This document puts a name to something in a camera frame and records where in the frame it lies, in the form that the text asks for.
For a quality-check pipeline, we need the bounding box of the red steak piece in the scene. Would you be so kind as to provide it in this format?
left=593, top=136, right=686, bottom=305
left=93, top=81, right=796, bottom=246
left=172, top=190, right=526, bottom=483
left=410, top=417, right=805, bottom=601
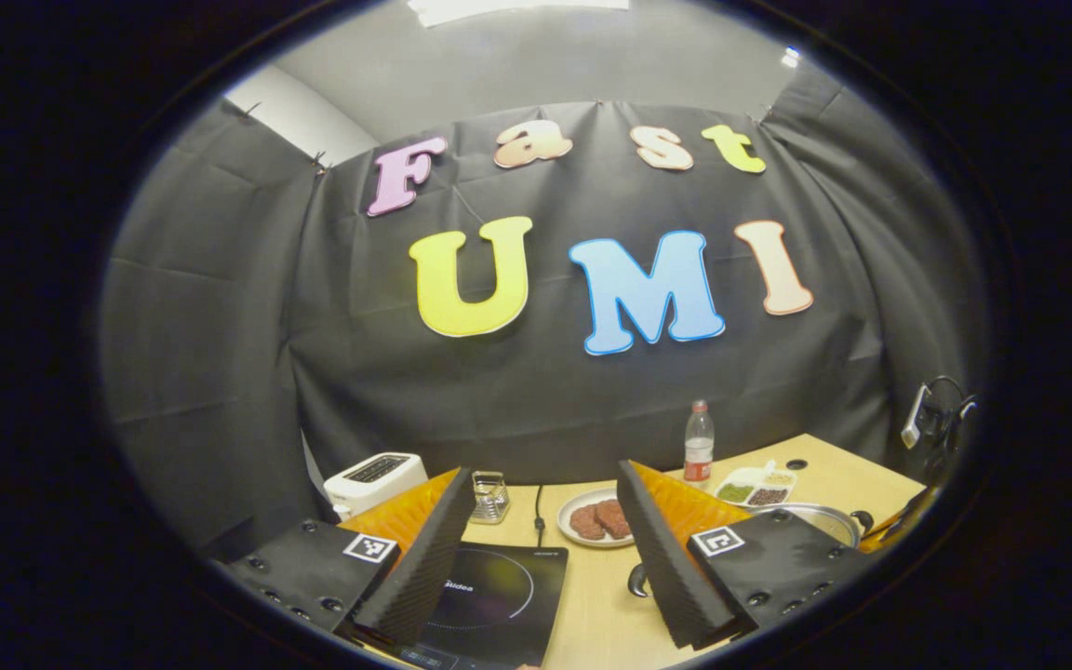
left=595, top=499, right=633, bottom=541
left=569, top=503, right=606, bottom=542

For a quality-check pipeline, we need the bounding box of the black induction cooktop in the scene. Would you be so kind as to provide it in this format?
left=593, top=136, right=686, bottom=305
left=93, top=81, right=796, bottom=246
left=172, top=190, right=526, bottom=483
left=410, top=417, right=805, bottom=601
left=394, top=543, right=570, bottom=670

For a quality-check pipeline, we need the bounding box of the stainless steel pot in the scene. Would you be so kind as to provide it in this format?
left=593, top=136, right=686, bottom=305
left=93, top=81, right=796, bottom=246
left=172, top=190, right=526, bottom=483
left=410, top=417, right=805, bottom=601
left=627, top=502, right=875, bottom=598

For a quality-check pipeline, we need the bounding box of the clear plastic water bottle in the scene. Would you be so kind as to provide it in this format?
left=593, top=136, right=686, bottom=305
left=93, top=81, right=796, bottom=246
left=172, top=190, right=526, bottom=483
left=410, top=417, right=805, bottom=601
left=683, top=400, right=716, bottom=485

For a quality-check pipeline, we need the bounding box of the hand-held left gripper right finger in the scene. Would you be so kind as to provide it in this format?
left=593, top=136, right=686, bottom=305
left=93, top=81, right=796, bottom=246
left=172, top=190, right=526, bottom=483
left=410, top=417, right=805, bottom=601
left=616, top=460, right=877, bottom=650

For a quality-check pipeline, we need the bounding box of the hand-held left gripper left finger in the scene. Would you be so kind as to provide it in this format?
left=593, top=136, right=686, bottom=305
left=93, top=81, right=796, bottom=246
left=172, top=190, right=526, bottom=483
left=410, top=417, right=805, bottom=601
left=220, top=467, right=477, bottom=650

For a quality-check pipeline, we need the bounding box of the white divided dish of beans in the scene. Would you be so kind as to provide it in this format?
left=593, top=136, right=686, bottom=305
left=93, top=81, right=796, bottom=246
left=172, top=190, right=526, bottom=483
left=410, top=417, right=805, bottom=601
left=715, top=460, right=798, bottom=508

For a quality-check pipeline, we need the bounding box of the small wire basket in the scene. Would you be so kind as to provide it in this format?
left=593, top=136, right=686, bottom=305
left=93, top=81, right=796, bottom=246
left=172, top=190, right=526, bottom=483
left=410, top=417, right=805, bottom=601
left=469, top=471, right=511, bottom=525

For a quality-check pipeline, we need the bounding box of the white toaster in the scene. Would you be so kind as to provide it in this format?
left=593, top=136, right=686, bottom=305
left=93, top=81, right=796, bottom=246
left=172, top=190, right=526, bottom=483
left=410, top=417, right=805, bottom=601
left=324, top=452, right=429, bottom=522

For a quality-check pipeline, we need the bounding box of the black backdrop cloth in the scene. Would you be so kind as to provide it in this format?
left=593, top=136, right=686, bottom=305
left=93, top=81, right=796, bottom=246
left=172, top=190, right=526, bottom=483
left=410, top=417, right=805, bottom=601
left=99, top=70, right=993, bottom=564

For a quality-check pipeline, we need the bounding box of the white round plate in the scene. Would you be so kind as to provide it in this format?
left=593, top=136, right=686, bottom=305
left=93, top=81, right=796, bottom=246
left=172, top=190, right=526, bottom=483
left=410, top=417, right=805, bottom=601
left=556, top=488, right=637, bottom=549

